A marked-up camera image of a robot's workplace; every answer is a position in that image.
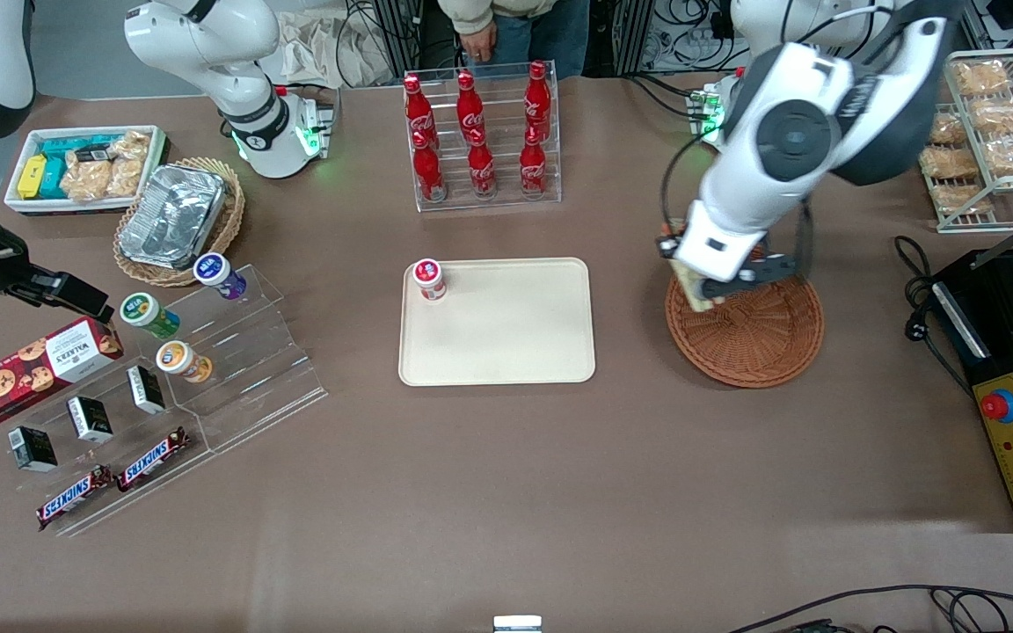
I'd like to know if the triangle sandwich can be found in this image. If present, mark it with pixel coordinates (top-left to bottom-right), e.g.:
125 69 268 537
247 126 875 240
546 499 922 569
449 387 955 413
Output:
679 264 729 312

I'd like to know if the round brown wicker basket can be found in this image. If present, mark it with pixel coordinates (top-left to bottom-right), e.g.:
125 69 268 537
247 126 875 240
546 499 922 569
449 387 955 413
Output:
664 243 825 389

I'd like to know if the oval tan wicker basket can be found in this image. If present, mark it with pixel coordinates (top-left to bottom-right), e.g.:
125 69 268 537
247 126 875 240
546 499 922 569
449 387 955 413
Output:
113 156 247 289

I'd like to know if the beige plastic tray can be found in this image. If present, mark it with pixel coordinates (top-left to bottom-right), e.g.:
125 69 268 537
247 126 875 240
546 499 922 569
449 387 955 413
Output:
397 257 597 388

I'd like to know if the person hand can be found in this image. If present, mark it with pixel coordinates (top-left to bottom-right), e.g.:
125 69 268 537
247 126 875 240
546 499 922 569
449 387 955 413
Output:
461 21 500 64

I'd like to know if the white plastic bin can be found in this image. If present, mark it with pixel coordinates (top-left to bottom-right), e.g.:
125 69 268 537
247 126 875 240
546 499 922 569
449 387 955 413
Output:
3 125 170 217

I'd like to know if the green yogurt cup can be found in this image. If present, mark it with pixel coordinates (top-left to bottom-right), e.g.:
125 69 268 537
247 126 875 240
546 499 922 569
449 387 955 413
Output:
119 292 182 341

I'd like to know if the red cookie box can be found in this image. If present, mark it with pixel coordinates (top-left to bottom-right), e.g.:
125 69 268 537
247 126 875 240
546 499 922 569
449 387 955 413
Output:
0 316 125 430

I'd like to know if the yellow snack box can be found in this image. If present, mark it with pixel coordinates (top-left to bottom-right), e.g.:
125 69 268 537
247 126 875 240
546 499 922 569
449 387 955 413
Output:
16 155 49 201

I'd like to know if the small teal snack box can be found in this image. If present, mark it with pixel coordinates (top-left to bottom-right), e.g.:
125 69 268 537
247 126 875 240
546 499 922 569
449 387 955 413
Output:
39 158 69 201

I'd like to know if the clear bag of crackers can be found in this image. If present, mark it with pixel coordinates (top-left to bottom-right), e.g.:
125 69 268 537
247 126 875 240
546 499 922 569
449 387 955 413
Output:
60 149 113 202
111 130 152 162
106 158 144 200

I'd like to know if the small black carton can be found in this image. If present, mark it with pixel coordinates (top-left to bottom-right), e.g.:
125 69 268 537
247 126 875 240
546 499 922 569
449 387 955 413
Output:
7 425 59 474
65 396 115 445
126 364 167 416

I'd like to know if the orange yogurt cup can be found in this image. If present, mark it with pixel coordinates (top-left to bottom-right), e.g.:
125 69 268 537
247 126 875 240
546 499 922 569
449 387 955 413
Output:
155 340 214 384

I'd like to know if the aluminium foil container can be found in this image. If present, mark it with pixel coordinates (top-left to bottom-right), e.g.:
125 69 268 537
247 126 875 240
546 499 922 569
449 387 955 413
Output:
118 164 229 271

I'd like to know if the long teal snack box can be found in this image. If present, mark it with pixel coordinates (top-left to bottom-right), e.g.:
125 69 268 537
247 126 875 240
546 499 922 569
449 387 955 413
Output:
39 135 118 161

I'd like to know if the purple yogurt cup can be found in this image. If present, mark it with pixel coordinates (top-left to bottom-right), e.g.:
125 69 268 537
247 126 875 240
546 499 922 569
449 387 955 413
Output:
193 252 249 302

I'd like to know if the red cola bottle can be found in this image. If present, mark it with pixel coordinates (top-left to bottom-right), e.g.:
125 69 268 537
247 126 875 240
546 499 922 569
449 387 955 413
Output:
523 60 554 142
412 130 448 204
455 70 486 142
403 74 437 149
466 129 498 200
518 127 549 197

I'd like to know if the clear acrylic bottle rack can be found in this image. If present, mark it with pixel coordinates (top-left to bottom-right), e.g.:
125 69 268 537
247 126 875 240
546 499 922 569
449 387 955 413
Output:
403 69 563 215

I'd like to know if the snickers chocolate bar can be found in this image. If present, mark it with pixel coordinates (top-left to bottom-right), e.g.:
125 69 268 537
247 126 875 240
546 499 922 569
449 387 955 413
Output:
115 426 192 493
35 463 114 532

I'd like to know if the clear acrylic stepped stand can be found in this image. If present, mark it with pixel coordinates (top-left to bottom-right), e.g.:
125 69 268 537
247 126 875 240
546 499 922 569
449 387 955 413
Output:
155 263 330 455
0 334 213 538

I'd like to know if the red lid yogurt cup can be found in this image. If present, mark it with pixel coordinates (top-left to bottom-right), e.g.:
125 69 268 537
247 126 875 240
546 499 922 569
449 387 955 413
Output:
412 258 448 302

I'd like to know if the person torso with jeans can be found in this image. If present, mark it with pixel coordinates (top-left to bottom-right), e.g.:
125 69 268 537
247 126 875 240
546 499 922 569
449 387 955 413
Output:
436 0 592 82

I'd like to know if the black equipment base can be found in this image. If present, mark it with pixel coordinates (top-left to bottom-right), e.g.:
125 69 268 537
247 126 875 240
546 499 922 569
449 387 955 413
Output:
930 249 1013 535

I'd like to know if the crumpled beige cloth bag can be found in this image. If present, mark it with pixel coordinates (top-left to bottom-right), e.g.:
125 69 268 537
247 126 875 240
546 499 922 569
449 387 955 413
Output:
276 9 395 90

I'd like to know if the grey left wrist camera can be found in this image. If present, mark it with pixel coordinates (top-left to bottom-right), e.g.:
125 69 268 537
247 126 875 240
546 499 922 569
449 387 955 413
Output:
698 251 800 305

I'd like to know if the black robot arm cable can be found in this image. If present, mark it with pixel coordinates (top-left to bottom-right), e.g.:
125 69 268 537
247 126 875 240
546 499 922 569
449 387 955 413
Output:
660 132 722 240

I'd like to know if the black power cable with plug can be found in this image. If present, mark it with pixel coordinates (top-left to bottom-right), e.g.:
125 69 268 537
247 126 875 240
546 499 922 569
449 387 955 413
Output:
893 235 975 398

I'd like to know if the black metal frame post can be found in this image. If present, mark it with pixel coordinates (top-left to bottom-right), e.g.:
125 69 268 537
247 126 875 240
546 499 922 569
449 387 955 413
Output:
376 0 425 75

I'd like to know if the thin black table cable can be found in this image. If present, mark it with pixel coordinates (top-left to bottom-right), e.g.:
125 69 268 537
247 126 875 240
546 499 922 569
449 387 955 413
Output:
725 584 1013 633

